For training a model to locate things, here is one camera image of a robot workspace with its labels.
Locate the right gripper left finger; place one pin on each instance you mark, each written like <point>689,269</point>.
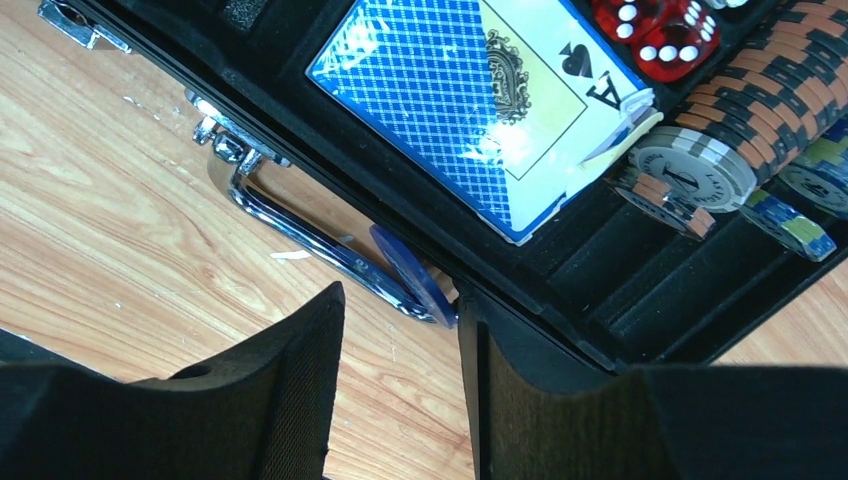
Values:
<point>261,409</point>

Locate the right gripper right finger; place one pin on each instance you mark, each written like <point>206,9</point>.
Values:
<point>537,413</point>

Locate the blue small blind button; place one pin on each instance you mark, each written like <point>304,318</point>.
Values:
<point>415,277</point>

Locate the black orange 100 chip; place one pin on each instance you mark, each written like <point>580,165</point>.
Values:
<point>659,201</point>

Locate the blue backed playing cards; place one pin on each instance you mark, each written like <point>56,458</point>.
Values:
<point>500,101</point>

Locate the white grey poker chip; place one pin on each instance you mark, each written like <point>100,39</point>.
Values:
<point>697,166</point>

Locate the clear triangle marker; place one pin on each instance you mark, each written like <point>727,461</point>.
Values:
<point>638,115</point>

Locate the black aluminium poker case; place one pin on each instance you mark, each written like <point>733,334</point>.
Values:
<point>614,286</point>

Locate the orange black chip column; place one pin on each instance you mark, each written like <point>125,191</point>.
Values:
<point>784,87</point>

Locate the red dice in case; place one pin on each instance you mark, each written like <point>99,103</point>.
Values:
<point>668,39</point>

